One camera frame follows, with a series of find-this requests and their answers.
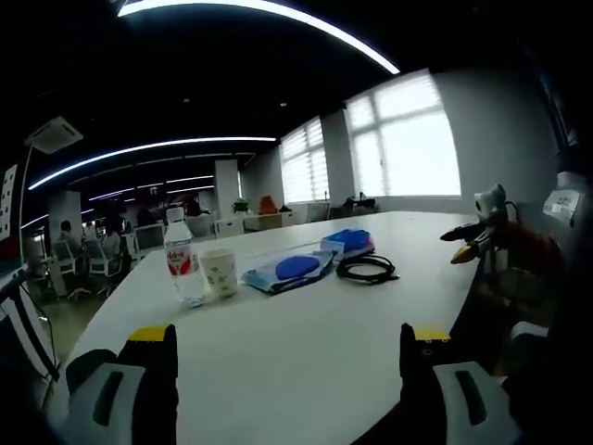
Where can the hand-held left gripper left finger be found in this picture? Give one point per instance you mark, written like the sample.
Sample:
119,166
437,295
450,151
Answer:
153,398

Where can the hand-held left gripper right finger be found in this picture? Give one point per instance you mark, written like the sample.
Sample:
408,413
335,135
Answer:
421,398

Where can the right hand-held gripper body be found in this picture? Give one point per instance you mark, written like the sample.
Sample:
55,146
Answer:
491,201

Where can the blue tissue pack tabletop item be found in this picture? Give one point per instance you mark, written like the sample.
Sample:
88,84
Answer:
347,241

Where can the clear water bottle tabletop item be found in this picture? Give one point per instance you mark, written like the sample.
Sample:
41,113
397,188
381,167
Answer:
183,269

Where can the paper cup tabletop item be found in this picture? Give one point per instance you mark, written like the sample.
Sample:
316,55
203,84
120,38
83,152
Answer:
220,273

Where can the blue wipes pack tabletop item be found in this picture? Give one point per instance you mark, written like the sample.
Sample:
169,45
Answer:
296,268

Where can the white worn device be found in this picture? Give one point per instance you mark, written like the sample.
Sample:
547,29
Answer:
530,331

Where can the large bright window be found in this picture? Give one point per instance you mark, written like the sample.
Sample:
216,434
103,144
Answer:
407,139

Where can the dark bag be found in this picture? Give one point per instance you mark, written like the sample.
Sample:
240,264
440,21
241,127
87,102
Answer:
359,203

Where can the white table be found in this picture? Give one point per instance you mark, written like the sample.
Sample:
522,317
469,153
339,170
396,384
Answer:
301,347

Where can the white office chair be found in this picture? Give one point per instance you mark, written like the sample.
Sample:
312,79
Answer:
104,269
67,266
149,241

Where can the window with blinds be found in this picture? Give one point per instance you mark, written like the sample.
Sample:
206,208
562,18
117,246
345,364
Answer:
306,162

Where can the white low cabinet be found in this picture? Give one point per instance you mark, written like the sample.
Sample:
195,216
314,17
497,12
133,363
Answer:
245,225

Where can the orange bag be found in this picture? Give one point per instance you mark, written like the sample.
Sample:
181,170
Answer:
268,206

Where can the potted green plant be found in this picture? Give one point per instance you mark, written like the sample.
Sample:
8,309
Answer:
241,206

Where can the curved ceiling light strip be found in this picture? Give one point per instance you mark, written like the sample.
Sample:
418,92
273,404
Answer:
139,148
278,16

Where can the ceiling air conditioner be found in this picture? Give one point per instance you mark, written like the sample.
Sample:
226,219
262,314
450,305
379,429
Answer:
55,134

